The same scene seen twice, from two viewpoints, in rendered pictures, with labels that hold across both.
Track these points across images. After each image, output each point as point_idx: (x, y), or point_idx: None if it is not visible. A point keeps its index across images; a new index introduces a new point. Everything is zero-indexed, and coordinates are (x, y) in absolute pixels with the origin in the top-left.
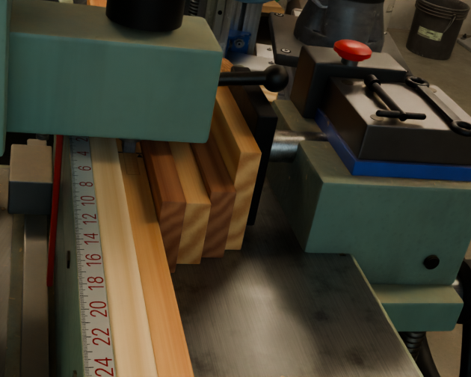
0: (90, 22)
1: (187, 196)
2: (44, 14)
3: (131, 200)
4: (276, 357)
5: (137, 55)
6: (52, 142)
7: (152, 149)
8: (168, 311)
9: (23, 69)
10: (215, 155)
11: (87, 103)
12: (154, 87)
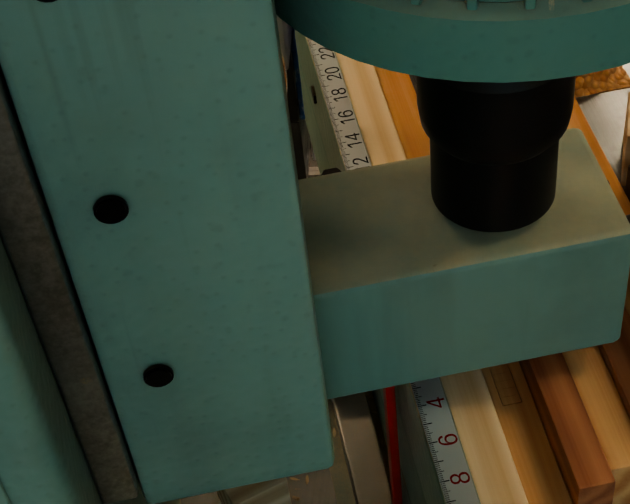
0: (412, 222)
1: (609, 453)
2: (340, 223)
3: (525, 467)
4: None
5: (500, 274)
6: (288, 93)
7: (535, 361)
8: None
9: (334, 332)
10: None
11: (433, 344)
12: (531, 302)
